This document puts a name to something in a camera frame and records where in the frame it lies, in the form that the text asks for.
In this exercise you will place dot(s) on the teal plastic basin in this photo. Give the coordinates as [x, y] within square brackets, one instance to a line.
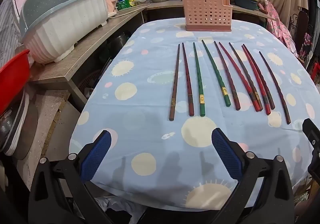
[246, 2]

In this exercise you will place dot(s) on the bright red chopstick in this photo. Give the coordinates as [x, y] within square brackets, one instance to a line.
[266, 107]
[240, 76]

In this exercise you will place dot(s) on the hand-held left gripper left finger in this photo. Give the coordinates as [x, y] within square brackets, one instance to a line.
[96, 156]

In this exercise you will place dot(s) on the dark brown chopstick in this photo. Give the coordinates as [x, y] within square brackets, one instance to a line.
[247, 75]
[277, 87]

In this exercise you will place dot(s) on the hanging dark clothes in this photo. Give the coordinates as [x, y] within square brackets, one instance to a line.
[312, 14]

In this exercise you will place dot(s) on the white dish drainer grey-blue lid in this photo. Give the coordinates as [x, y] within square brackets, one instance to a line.
[62, 26]

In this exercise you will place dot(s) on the red plastic basin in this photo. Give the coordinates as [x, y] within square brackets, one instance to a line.
[12, 76]

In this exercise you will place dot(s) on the pink floral cloth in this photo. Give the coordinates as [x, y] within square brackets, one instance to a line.
[281, 29]

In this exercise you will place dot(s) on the clear food container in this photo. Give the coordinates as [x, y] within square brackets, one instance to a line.
[142, 1]

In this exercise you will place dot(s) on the white crumpled plastic bag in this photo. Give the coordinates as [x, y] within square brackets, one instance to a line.
[120, 209]

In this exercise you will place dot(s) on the pink perforated utensil basket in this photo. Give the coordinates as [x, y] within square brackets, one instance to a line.
[200, 11]

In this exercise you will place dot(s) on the green chopstick gold band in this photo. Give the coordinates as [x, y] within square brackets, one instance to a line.
[216, 74]
[198, 79]

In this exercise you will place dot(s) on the blue planet print tablecloth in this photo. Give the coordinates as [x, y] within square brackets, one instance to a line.
[150, 89]

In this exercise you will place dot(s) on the red stool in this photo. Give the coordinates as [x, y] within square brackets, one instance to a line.
[315, 70]

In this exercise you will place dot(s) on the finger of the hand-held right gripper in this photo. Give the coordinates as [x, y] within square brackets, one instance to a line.
[312, 131]

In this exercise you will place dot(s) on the dark metal pan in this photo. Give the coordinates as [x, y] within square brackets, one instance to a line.
[10, 126]

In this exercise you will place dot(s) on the dark red chopstick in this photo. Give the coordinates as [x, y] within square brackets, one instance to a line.
[187, 79]
[226, 74]
[270, 101]

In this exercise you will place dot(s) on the wooden stick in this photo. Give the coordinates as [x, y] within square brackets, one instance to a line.
[270, 16]

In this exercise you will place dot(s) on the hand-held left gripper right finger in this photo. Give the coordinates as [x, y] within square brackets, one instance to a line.
[226, 154]

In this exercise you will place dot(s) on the black metal chair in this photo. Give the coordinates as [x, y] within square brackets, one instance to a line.
[301, 26]

